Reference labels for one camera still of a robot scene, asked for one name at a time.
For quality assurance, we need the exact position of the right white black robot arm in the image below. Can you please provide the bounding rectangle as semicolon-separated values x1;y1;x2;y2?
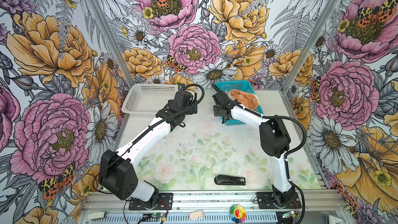
212;92;295;208

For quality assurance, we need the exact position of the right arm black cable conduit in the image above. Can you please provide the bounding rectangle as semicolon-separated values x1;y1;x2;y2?
211;82;307;224

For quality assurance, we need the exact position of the aluminium front rail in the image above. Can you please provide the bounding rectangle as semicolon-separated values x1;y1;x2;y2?
82;189;345;214

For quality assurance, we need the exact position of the teal plastic basket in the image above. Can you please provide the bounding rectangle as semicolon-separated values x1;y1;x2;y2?
215;80;256;125

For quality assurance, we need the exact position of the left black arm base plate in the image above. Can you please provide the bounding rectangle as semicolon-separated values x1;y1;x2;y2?
128;192;174;211

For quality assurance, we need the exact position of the orange rabbit print towel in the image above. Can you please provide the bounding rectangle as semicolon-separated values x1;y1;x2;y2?
225;89;260;110

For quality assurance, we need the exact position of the colourful flower toy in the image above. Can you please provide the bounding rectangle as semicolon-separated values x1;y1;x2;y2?
230;204;246;224

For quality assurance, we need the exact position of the pink eraser block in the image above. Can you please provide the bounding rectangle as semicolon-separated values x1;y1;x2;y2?
189;211;204;220

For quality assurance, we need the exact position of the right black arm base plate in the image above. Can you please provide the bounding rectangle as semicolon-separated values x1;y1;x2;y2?
256;191;302;209

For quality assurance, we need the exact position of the black stapler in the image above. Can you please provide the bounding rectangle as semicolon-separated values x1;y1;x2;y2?
214;175;246;186

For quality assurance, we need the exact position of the white plastic basket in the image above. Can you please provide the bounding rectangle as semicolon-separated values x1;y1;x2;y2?
122;84;178;118

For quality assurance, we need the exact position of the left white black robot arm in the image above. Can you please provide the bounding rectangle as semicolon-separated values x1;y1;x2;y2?
97;84;205;208

